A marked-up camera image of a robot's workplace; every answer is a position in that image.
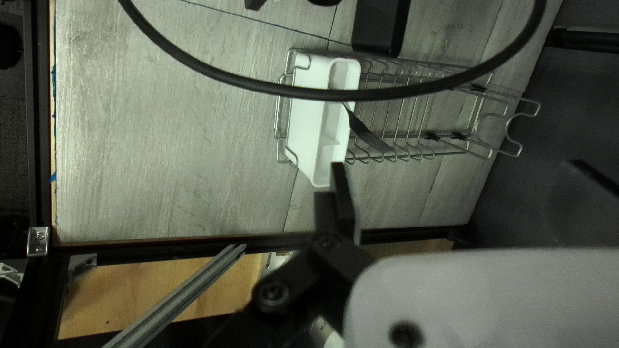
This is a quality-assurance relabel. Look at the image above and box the dark blue cup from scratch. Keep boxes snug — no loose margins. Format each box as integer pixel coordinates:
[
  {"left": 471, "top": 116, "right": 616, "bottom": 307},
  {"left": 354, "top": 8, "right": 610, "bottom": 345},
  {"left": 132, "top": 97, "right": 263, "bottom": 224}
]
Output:
[{"left": 351, "top": 0, "right": 411, "bottom": 57}]

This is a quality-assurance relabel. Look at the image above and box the black fork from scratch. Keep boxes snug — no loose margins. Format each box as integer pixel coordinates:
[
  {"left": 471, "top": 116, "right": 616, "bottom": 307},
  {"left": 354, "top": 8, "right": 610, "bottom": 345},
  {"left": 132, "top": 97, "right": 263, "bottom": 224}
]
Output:
[{"left": 342, "top": 103, "right": 396, "bottom": 154}]

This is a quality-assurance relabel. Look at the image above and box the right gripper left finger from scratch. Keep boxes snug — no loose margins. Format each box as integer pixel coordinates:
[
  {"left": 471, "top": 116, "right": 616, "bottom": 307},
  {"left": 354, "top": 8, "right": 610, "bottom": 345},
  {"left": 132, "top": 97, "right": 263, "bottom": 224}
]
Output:
[{"left": 251, "top": 163, "right": 376, "bottom": 316}]

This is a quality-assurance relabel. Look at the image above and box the wire dish rack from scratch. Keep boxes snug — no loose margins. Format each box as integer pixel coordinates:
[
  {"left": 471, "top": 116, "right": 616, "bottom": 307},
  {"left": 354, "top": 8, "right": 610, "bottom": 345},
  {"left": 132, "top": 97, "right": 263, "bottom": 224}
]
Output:
[{"left": 273, "top": 47, "right": 541, "bottom": 167}]

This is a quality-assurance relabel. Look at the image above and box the black cable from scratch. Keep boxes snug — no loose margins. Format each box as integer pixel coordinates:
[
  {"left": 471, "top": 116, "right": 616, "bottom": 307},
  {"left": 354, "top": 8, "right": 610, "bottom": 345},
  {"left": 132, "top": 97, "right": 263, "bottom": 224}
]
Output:
[{"left": 117, "top": 0, "right": 548, "bottom": 102}]

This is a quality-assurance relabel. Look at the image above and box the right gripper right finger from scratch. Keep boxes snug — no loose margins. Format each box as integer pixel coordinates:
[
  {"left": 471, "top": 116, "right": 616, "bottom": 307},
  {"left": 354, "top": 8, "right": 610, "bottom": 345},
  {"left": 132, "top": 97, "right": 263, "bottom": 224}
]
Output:
[{"left": 537, "top": 159, "right": 619, "bottom": 248}]

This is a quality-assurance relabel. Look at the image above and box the white cutlery holder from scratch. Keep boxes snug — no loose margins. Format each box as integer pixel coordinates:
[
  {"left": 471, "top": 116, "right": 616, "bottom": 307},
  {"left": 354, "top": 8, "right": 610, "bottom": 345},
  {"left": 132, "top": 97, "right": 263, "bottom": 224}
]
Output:
[{"left": 284, "top": 52, "right": 362, "bottom": 188}]

